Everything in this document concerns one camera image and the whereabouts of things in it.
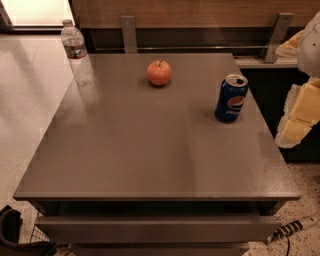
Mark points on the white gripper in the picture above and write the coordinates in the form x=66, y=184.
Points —
x=310, y=50

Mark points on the blue pepsi can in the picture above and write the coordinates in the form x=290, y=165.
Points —
x=231, y=98

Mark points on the clear plastic water bottle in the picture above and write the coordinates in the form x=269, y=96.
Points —
x=77, y=54

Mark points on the red apple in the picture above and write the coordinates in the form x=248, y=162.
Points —
x=159, y=72

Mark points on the grey table drawer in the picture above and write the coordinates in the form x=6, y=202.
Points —
x=199, y=229

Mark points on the black object at floor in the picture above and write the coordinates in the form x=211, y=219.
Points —
x=10, y=224

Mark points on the right metal bracket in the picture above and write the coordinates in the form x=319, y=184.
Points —
x=277, y=35

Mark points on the metal bracket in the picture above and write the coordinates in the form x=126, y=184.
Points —
x=277, y=35
x=129, y=34

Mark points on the striped cable connector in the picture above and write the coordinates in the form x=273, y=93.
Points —
x=293, y=227

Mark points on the left metal bracket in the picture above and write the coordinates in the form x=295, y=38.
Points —
x=129, y=34

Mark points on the wooden wall panel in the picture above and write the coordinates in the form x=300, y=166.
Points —
x=192, y=13

